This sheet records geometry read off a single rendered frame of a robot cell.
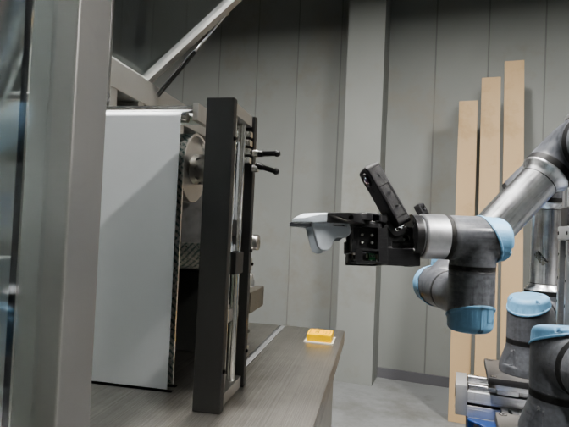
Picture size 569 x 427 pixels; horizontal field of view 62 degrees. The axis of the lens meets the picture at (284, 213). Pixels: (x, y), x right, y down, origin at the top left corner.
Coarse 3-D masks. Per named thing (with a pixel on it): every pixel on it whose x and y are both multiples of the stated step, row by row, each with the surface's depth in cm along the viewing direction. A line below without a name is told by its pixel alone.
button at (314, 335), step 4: (308, 332) 134; (312, 332) 134; (316, 332) 135; (320, 332) 135; (324, 332) 135; (328, 332) 135; (332, 332) 136; (308, 336) 133; (312, 336) 133; (316, 336) 133; (320, 336) 132; (324, 336) 132; (328, 336) 132; (332, 336) 135; (308, 340) 133; (312, 340) 133; (316, 340) 132; (320, 340) 132; (324, 340) 132; (328, 340) 132; (332, 340) 135
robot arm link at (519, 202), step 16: (560, 128) 92; (544, 144) 93; (560, 144) 90; (528, 160) 95; (544, 160) 91; (560, 160) 91; (528, 176) 92; (544, 176) 91; (560, 176) 91; (512, 192) 92; (528, 192) 91; (544, 192) 91; (496, 208) 92; (512, 208) 91; (528, 208) 91; (512, 224) 90; (432, 272) 90; (416, 288) 95; (432, 304) 90
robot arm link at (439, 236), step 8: (424, 216) 78; (432, 216) 77; (440, 216) 78; (424, 224) 77; (432, 224) 76; (440, 224) 76; (448, 224) 76; (432, 232) 75; (440, 232) 76; (448, 232) 76; (432, 240) 75; (440, 240) 76; (448, 240) 76; (424, 248) 77; (432, 248) 76; (440, 248) 76; (448, 248) 76; (424, 256) 77; (432, 256) 77; (440, 256) 77
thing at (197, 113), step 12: (108, 108) 98; (120, 108) 97; (132, 108) 97; (144, 108) 96; (156, 108) 96; (168, 108) 95; (180, 108) 95; (192, 108) 94; (204, 108) 96; (192, 120) 100; (204, 120) 96
